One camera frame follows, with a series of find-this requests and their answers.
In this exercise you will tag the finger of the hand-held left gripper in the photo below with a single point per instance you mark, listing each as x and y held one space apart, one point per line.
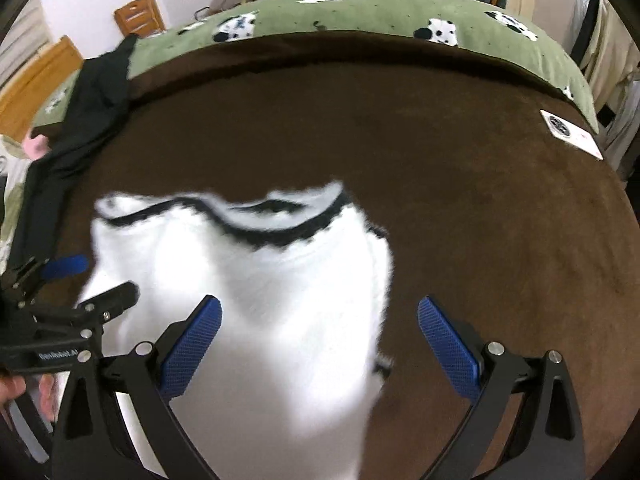
112 300
65 265

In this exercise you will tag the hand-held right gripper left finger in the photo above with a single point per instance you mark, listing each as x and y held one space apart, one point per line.
192 350

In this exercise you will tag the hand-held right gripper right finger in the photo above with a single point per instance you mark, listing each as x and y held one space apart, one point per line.
450 350

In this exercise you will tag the white knit sweater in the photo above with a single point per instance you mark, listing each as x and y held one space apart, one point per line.
275 310

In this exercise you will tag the person's left hand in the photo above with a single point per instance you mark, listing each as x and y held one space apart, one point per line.
11 389

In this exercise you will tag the white pillow with green dots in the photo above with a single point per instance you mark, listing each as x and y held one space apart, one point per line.
10 210

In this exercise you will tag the pink cloth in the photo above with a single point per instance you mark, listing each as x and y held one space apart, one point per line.
35 147

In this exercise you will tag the black pants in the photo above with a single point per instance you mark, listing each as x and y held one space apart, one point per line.
85 125

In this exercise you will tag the wooden headboard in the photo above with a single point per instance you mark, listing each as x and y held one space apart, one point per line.
35 85

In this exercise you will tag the brown blanket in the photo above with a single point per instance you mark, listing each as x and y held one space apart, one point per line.
450 160

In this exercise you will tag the white window blinds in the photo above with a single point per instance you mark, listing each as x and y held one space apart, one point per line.
20 45

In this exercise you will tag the white card with black circle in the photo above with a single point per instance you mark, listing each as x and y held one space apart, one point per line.
570 132

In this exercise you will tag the wooden chair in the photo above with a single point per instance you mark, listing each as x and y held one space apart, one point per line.
137 17

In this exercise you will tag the white hanging garment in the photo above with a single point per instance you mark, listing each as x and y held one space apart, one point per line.
617 70

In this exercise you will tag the green printed blanket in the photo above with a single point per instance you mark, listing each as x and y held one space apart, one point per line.
375 15

